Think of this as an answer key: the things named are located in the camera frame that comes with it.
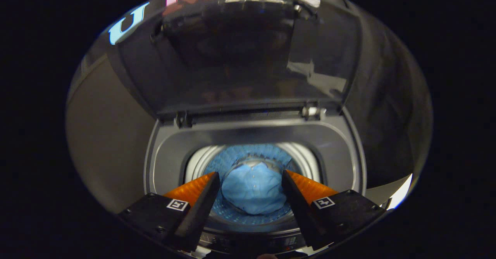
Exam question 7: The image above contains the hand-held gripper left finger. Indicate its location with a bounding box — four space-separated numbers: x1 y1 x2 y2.
118 171 220 252

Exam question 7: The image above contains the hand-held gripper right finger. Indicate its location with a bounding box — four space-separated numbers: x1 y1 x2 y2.
281 169 387 251

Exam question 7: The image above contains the light blue polo shirt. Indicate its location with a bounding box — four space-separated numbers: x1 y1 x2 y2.
221 162 288 215

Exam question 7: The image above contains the dark washing machine lid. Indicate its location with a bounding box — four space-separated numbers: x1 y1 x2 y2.
107 0 361 122

